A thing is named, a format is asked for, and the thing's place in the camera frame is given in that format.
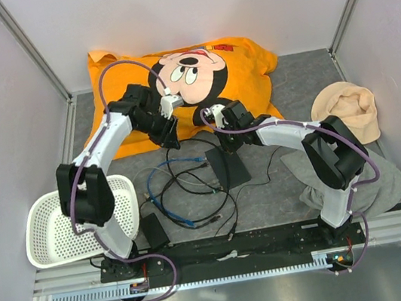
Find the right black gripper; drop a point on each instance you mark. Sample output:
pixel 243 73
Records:
pixel 230 148

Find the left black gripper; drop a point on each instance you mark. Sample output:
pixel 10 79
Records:
pixel 168 136

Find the black network switch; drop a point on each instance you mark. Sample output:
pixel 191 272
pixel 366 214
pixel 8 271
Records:
pixel 228 168

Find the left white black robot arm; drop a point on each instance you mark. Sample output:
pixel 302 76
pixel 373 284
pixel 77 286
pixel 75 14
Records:
pixel 84 191

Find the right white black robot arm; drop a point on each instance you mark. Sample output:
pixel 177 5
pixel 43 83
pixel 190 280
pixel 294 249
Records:
pixel 335 154

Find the orange Mickey Mouse pillow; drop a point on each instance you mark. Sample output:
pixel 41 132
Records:
pixel 219 71

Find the black power adapter brick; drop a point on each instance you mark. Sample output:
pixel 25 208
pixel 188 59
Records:
pixel 154 232

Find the peach towel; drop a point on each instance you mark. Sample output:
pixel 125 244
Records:
pixel 354 105

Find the grey cloth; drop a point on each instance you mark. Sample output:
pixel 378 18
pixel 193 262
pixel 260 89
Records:
pixel 372 199

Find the white perforated plastic basket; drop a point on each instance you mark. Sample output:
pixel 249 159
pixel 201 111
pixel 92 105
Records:
pixel 51 242

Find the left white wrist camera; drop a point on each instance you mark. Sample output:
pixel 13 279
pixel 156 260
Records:
pixel 169 103

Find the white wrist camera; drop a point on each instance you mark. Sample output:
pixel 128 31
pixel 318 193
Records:
pixel 169 103
pixel 214 115

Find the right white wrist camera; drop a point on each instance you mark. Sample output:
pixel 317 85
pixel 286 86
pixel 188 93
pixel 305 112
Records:
pixel 214 115

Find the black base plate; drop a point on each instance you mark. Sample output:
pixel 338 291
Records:
pixel 301 237

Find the slotted cable duct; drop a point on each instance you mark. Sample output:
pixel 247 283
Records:
pixel 131 291

